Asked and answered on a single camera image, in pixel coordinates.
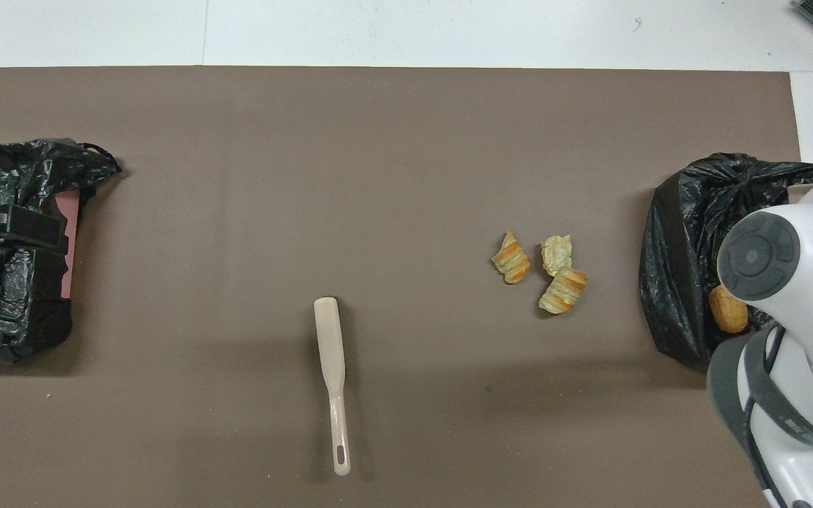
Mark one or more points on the golden striped pastry piece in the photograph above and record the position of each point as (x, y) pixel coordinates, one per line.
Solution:
(512, 261)

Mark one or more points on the pale pastry piece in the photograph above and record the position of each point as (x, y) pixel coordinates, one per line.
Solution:
(557, 254)

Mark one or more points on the long striped pastry piece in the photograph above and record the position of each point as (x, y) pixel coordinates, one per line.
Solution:
(563, 289)

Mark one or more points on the brown bread roll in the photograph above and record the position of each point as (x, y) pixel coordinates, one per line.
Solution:
(727, 314)

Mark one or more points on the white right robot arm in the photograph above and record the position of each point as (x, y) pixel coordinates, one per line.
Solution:
(802, 282)

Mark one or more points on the pink bin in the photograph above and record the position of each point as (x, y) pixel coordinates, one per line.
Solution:
(73, 204)

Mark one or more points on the brown table mat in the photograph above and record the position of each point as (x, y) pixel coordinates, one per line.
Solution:
(308, 106)

